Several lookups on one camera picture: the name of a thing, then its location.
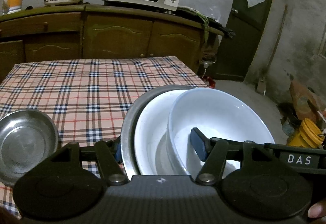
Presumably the plaid tablecloth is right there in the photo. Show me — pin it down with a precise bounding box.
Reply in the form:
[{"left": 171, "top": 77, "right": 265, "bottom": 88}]
[{"left": 0, "top": 56, "right": 208, "bottom": 217}]

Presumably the grey wall pipe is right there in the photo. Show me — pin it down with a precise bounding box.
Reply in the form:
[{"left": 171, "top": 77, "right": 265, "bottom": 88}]
[{"left": 257, "top": 4, "right": 288, "bottom": 95}]

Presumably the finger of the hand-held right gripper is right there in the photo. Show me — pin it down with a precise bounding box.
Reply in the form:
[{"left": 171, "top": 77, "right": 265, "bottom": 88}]
[{"left": 263, "top": 143, "right": 326, "bottom": 156}]

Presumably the wooden kitchen cabinet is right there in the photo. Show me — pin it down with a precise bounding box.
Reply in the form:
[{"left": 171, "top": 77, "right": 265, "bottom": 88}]
[{"left": 0, "top": 3, "right": 225, "bottom": 74}]

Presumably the dark cloth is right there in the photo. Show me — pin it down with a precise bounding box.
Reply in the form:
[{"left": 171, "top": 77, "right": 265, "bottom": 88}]
[{"left": 177, "top": 6, "right": 204, "bottom": 17}]

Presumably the green cloth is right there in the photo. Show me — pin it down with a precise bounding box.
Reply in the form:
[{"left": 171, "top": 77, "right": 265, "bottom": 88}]
[{"left": 196, "top": 11, "right": 210, "bottom": 43}]

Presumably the person's right hand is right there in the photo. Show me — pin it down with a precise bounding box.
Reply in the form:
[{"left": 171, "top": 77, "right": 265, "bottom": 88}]
[{"left": 308, "top": 199, "right": 326, "bottom": 219}]

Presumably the yellow plastic bucket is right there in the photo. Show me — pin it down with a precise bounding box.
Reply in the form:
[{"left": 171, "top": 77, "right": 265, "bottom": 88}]
[{"left": 286, "top": 118, "right": 325, "bottom": 148}]

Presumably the deep white bowl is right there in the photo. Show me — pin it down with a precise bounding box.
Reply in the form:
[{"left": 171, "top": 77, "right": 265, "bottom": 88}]
[{"left": 167, "top": 88, "right": 276, "bottom": 176}]

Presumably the large steel plate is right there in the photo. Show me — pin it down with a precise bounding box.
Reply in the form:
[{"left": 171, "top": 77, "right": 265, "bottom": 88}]
[{"left": 0, "top": 109, "right": 59, "bottom": 187}]

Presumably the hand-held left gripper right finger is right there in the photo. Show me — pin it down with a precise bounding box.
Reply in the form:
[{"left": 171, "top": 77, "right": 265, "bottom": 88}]
[{"left": 190, "top": 127, "right": 278, "bottom": 185}]

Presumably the small red object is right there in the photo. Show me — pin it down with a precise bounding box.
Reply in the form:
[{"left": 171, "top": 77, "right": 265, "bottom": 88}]
[{"left": 201, "top": 76, "right": 216, "bottom": 88}]

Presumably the small steel bowl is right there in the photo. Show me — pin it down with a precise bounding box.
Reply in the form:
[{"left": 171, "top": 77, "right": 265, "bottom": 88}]
[{"left": 120, "top": 85, "right": 194, "bottom": 176}]

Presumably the shallow white bowl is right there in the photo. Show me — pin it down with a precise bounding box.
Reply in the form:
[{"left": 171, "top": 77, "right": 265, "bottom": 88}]
[{"left": 134, "top": 90, "right": 194, "bottom": 176}]

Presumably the dark green door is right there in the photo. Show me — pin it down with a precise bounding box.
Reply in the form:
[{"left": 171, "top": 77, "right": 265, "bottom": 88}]
[{"left": 213, "top": 0, "right": 281, "bottom": 82}]

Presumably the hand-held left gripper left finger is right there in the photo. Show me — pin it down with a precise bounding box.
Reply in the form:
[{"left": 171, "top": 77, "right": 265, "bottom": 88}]
[{"left": 51, "top": 139, "right": 129, "bottom": 186}]

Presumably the orange brown sack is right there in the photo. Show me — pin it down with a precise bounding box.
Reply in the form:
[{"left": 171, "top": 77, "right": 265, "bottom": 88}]
[{"left": 289, "top": 80, "right": 326, "bottom": 125}]

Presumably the black folded umbrella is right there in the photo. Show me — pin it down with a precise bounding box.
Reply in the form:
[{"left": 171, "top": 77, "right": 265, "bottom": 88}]
[{"left": 207, "top": 18, "right": 236, "bottom": 38}]

